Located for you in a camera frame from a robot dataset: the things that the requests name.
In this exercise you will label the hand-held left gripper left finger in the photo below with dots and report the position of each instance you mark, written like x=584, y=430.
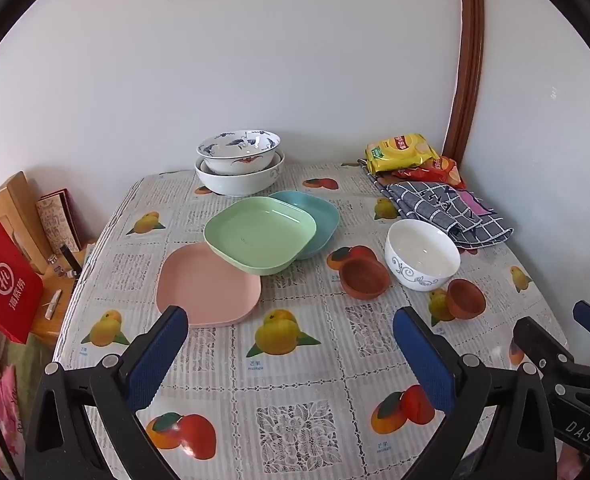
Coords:
x=157, y=355

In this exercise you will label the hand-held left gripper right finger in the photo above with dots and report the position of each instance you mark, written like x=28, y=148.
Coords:
x=425, y=360

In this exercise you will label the small brown bowl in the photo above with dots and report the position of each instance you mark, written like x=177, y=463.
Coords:
x=466, y=299
x=364, y=277

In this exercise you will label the pink square plate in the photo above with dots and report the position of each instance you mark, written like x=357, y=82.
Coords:
x=200, y=285

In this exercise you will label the white bowl with scroll print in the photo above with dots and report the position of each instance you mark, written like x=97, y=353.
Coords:
x=422, y=255

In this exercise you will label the green square plate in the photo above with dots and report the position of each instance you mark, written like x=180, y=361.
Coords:
x=260, y=230

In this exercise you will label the light blue square plate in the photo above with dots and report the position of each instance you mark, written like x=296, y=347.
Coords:
x=322, y=215

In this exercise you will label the wooden side table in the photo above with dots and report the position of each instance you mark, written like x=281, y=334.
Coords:
x=62, y=287

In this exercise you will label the small white tube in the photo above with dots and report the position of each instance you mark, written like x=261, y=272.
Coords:
x=52, y=304

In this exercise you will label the fruit print tablecloth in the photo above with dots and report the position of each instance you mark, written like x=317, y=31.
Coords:
x=300, y=360

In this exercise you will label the small black bottle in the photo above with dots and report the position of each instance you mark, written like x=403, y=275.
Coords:
x=71, y=262

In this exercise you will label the grey checked cloth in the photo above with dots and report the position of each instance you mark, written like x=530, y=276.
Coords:
x=450, y=212

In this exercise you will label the pink paper piece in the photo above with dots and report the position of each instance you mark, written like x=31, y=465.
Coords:
x=471, y=203

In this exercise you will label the patterned book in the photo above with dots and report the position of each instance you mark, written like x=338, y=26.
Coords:
x=60, y=225

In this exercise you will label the printed bedding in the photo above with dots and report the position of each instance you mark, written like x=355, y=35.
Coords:
x=0, y=400

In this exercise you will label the red paper bag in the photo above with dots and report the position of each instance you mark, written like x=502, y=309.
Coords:
x=5, y=285

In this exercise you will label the red chip bag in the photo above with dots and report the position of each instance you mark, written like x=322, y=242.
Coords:
x=437, y=172

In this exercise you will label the large white bowl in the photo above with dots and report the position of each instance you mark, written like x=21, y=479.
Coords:
x=240, y=185

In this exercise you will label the wooden chair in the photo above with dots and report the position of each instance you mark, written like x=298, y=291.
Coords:
x=17, y=205

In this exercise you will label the yellow chip bag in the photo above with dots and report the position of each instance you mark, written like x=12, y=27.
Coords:
x=400, y=155

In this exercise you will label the blue patterned white bowl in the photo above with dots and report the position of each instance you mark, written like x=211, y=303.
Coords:
x=240, y=150

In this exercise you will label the brown wooden door frame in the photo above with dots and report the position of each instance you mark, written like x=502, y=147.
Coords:
x=467, y=60

